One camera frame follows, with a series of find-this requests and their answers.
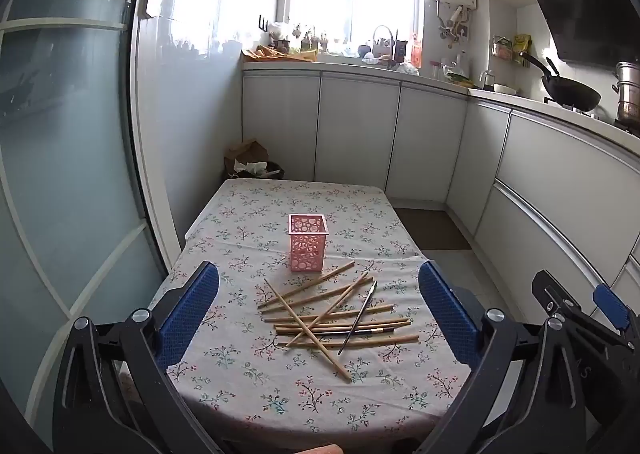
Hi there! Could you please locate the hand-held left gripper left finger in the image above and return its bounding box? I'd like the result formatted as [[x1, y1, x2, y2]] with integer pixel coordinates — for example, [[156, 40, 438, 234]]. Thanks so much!
[[52, 261, 231, 454]]

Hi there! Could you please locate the black chopstick with gold band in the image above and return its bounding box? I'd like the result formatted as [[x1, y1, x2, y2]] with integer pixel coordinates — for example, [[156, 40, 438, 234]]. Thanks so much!
[[337, 280, 378, 356], [320, 327, 397, 336]]

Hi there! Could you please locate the black wok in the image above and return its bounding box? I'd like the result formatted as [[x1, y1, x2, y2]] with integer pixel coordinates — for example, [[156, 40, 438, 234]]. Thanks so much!
[[520, 51, 602, 111]]

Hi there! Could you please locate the black range hood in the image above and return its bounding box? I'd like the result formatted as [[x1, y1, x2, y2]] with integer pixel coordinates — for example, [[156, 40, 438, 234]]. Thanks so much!
[[512, 0, 640, 72]]

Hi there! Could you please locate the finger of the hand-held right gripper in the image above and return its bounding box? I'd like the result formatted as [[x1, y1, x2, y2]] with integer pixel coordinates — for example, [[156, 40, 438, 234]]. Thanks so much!
[[531, 270, 627, 351], [593, 283, 631, 333]]

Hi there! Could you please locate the white kitchen countertop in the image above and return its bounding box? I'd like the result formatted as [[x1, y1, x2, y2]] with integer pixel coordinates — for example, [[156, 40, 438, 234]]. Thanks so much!
[[242, 59, 640, 155]]

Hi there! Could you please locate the black trash bin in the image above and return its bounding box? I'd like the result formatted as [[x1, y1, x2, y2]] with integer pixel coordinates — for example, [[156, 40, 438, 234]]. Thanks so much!
[[240, 161, 286, 181]]

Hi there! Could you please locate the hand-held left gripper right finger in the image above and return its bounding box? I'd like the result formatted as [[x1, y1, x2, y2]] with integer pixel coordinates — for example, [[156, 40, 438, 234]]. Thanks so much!
[[419, 260, 606, 454]]

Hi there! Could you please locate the steel steamer pot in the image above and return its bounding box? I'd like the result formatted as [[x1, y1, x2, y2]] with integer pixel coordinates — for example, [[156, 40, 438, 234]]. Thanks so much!
[[611, 61, 640, 122]]

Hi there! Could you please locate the wicker basket with handle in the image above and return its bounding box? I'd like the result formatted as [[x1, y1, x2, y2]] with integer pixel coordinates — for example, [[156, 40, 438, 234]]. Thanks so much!
[[372, 25, 396, 57]]

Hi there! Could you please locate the floral tablecloth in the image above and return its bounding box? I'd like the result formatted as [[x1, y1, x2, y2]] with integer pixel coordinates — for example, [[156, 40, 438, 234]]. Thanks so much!
[[150, 178, 473, 452]]

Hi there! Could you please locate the yellow packet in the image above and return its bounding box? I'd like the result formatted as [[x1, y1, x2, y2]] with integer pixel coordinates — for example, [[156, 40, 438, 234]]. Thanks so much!
[[514, 33, 532, 66]]

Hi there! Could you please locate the yellow cloth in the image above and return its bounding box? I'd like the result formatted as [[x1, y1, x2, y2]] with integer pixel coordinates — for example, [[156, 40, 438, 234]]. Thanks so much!
[[243, 46, 319, 63]]

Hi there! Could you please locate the pile of wooden chopsticks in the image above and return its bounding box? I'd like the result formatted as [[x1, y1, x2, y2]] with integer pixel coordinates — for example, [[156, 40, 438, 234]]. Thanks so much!
[[256, 261, 420, 382]]

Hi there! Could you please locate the pink perforated utensil holder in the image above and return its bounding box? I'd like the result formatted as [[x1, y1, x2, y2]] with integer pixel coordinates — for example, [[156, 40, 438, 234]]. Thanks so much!
[[288, 214, 328, 274]]

